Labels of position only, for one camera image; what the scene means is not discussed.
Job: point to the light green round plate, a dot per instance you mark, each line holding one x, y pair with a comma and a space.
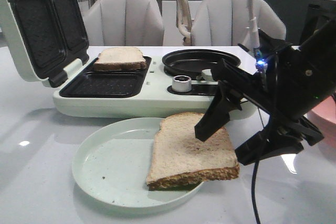
112, 164

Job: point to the left grey upholstered chair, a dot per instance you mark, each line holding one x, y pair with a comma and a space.
124, 23

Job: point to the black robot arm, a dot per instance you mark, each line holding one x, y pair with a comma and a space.
316, 54

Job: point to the pink bowl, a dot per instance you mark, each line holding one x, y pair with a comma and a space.
323, 116

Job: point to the right grey upholstered chair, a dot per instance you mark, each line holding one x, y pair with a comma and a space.
224, 22

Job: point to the black round frying pan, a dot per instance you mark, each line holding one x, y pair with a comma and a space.
191, 62

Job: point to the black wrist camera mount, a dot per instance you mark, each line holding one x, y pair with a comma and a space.
268, 46

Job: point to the left silver control knob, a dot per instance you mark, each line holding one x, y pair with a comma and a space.
182, 84

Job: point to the bread slice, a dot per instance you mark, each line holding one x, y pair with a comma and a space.
120, 58
179, 159

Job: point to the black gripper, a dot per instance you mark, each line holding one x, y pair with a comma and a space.
283, 91

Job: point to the green breakfast maker base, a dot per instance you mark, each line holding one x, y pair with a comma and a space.
129, 94

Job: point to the green breakfast maker lid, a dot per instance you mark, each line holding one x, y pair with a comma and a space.
45, 38

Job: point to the beige plastic chair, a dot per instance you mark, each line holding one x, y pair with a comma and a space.
184, 21

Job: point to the grey upholstered chair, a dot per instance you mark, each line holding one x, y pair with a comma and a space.
224, 22
124, 23

